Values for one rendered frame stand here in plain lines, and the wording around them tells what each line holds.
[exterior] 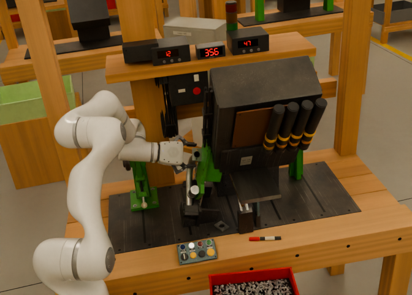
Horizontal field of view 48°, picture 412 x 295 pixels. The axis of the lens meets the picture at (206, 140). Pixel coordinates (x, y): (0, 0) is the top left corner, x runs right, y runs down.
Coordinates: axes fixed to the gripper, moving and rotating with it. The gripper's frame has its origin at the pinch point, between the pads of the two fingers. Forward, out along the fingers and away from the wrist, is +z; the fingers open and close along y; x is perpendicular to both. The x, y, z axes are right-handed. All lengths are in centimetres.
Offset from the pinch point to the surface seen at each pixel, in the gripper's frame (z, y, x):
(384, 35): 331, 273, 303
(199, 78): -0.1, 31.6, -8.7
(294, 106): 21, 4, -55
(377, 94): 254, 145, 223
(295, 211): 47, -21, 3
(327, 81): 69, 45, 6
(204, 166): 2.8, -6.4, -7.7
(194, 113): 5.0, 27.6, 22.7
